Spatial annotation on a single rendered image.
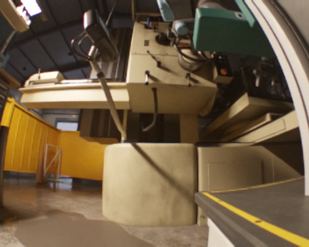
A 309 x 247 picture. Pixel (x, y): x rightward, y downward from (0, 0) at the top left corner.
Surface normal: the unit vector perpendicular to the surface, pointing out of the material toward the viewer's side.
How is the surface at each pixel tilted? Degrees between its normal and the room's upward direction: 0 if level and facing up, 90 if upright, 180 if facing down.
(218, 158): 90
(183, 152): 90
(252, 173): 90
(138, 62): 90
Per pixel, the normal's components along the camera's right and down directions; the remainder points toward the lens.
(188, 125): 0.04, -0.30
